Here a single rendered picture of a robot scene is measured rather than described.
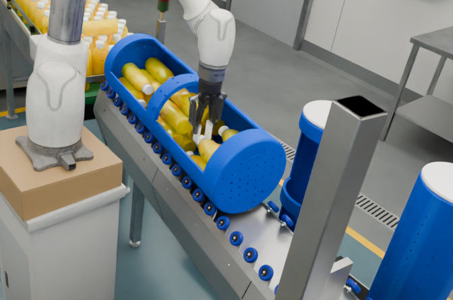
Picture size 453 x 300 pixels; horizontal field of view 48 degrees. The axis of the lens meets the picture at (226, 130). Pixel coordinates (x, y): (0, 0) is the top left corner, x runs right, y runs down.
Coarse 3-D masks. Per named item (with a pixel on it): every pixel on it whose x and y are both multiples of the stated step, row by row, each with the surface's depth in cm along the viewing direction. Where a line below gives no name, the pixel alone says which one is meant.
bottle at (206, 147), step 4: (200, 140) 167; (204, 140) 165; (208, 140) 165; (212, 140) 166; (200, 144) 165; (204, 144) 164; (208, 144) 163; (212, 144) 163; (216, 144) 164; (200, 148) 164; (204, 148) 163; (208, 148) 162; (212, 148) 162; (216, 148) 162; (200, 152) 164; (204, 152) 162; (208, 152) 161; (212, 152) 161; (204, 156) 162; (208, 156) 161; (204, 160) 164
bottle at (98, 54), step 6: (96, 48) 231; (102, 48) 231; (96, 54) 231; (102, 54) 232; (96, 60) 232; (102, 60) 233; (96, 66) 234; (102, 66) 234; (96, 72) 235; (102, 72) 236
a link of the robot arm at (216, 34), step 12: (216, 12) 145; (228, 12) 147; (204, 24) 146; (216, 24) 143; (228, 24) 144; (204, 36) 146; (216, 36) 145; (228, 36) 146; (204, 48) 148; (216, 48) 146; (228, 48) 148; (204, 60) 150; (216, 60) 149; (228, 60) 152
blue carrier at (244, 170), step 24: (120, 48) 203; (144, 48) 214; (120, 72) 214; (192, 72) 187; (120, 96) 204; (168, 96) 176; (144, 120) 185; (240, 120) 181; (168, 144) 172; (240, 144) 150; (264, 144) 153; (192, 168) 160; (216, 168) 150; (240, 168) 152; (264, 168) 159; (216, 192) 152; (240, 192) 159; (264, 192) 166
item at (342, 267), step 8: (336, 264) 132; (344, 264) 133; (352, 264) 134; (336, 272) 131; (344, 272) 134; (328, 280) 131; (336, 280) 134; (344, 280) 137; (328, 288) 133; (336, 288) 136; (328, 296) 136; (336, 296) 139
